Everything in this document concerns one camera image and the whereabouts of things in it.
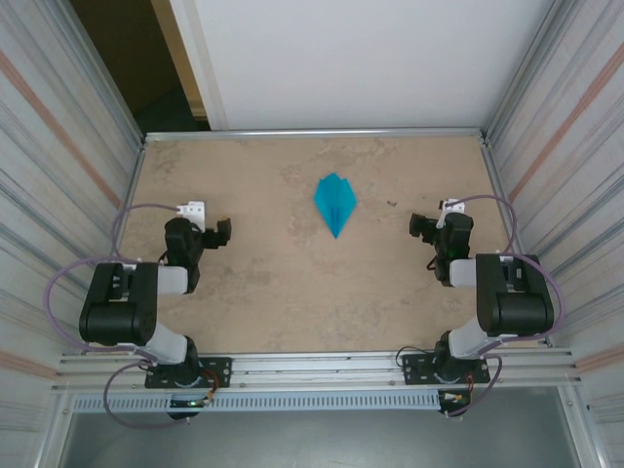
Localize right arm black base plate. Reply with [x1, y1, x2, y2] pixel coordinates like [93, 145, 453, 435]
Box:
[402, 353, 490, 386]

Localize aluminium table side rail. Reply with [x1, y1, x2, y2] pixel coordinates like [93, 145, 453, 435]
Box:
[83, 138, 148, 353]
[480, 136, 555, 348]

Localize aluminium table edge rail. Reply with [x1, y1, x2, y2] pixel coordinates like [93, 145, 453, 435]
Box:
[140, 127, 489, 143]

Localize long aluminium mounting rail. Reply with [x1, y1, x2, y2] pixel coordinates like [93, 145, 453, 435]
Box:
[51, 346, 584, 395]

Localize grey slotted cable duct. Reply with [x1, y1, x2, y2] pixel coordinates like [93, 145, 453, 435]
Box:
[71, 392, 443, 413]

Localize beige door frame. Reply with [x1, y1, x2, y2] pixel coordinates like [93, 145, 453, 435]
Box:
[148, 0, 215, 132]

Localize blue paper sheet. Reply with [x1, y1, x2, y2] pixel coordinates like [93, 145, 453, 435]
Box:
[313, 173, 360, 240]

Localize small circuit board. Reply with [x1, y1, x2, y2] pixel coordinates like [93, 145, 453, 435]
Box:
[168, 397, 218, 410]
[437, 389, 472, 406]

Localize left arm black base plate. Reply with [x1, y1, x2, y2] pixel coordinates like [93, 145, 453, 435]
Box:
[144, 357, 233, 390]

